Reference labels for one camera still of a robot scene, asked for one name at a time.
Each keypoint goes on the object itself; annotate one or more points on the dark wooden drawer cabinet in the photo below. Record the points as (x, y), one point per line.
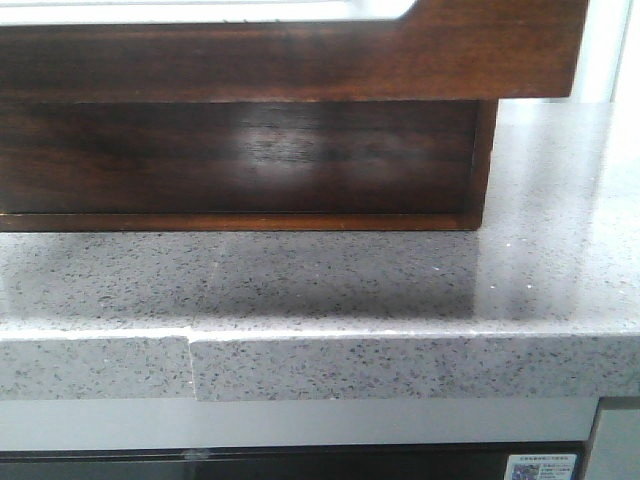
(482, 165)

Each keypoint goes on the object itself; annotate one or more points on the black appliance under counter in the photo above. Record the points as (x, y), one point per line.
(401, 461)

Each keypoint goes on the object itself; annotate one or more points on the white QR code label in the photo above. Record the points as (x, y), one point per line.
(541, 467)

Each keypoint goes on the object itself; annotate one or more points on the grey cabinet trim panel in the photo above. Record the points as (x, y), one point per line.
(188, 423)

